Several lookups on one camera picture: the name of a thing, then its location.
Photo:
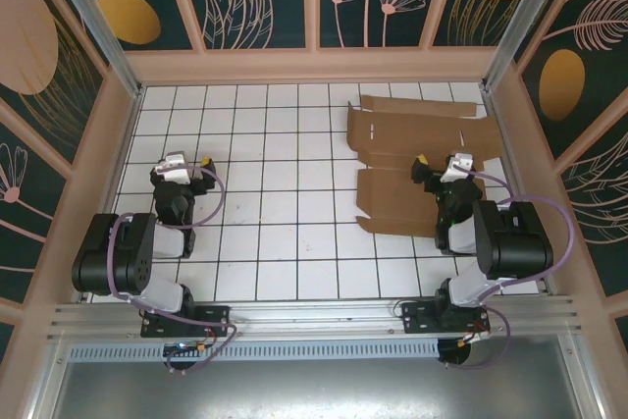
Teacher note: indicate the brown cardboard box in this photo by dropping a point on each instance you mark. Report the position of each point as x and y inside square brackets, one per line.
[392, 129]

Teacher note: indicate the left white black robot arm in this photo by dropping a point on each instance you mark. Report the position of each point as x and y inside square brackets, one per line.
[132, 247]

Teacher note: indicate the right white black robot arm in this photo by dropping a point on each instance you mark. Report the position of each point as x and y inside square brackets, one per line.
[515, 242]

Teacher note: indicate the small circuit board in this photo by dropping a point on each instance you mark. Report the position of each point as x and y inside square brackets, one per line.
[184, 348]

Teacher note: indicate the grey metal sheet panel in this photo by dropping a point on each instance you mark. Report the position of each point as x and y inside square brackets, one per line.
[314, 389]

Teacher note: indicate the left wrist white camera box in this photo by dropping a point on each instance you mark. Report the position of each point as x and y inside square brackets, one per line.
[172, 169]

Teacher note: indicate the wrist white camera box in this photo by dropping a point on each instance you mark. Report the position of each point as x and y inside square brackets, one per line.
[458, 166]
[172, 169]

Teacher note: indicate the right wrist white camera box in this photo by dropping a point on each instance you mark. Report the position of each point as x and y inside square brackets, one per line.
[458, 166]

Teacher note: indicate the aluminium side rail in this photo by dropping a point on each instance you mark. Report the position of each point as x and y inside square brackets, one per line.
[506, 144]
[113, 193]

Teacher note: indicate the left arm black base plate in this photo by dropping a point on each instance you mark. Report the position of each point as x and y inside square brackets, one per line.
[216, 321]

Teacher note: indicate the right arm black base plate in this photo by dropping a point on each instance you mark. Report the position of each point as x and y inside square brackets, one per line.
[417, 321]

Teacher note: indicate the aluminium corner post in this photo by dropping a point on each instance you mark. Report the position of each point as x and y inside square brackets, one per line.
[520, 16]
[98, 26]

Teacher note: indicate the long aluminium mounting rail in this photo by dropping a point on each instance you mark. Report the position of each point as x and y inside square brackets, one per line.
[314, 316]

